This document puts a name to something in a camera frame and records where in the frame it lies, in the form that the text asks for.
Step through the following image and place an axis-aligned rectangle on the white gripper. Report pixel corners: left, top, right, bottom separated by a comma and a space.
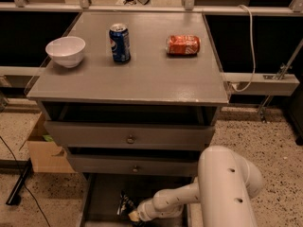
128, 199, 161, 222

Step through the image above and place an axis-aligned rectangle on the blue chip bag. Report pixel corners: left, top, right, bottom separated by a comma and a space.
117, 191, 136, 216

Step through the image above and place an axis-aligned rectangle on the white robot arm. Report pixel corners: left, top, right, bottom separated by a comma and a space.
131, 146, 263, 227

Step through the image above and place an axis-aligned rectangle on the bottom grey drawer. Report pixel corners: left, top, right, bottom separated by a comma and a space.
76, 174, 191, 227

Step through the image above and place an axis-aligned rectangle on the grey drawer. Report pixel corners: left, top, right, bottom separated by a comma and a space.
45, 121, 215, 150
67, 154, 198, 177
76, 174, 191, 227

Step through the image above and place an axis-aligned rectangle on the middle grey drawer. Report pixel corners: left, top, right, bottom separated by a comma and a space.
67, 154, 198, 177

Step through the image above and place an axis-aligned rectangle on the top grey drawer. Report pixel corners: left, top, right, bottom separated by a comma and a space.
45, 121, 215, 150

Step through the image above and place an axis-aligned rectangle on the grey drawer cabinet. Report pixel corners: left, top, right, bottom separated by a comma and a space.
26, 11, 229, 227

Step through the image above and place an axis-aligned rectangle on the cardboard box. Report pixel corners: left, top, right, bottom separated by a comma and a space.
27, 114, 75, 173

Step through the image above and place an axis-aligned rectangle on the black floor bar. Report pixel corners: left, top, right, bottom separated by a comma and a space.
6, 160, 32, 206

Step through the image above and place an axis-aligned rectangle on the orange soda can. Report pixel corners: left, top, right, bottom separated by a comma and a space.
166, 35, 201, 56

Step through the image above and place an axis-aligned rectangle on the blue Pepsi can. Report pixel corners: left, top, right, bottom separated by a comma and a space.
109, 23, 131, 63

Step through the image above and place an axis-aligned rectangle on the white ceramic bowl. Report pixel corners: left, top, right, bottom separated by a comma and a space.
45, 36, 86, 68

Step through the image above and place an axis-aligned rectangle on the black floor cable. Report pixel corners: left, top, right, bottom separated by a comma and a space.
0, 135, 51, 227

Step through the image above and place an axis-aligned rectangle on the white cable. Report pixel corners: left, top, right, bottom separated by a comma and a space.
230, 4, 257, 94

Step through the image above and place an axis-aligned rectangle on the metal railing frame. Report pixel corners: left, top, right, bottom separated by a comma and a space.
0, 0, 303, 17

